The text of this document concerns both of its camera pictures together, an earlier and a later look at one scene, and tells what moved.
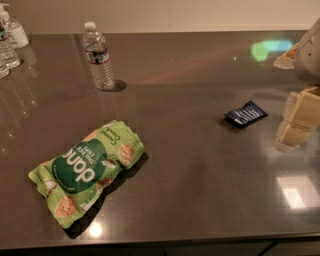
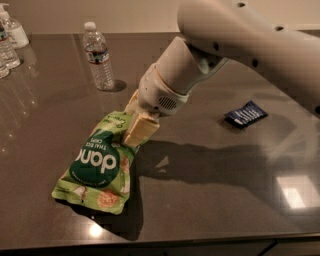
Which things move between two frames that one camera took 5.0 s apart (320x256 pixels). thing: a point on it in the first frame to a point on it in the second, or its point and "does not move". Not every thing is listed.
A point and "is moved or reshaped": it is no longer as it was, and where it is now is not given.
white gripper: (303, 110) to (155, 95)
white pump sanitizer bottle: (16, 32) does not move
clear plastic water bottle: (98, 57) does not move
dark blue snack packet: (245, 115) does not move
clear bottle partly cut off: (4, 70) does not move
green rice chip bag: (71, 183) is moved or reshaped
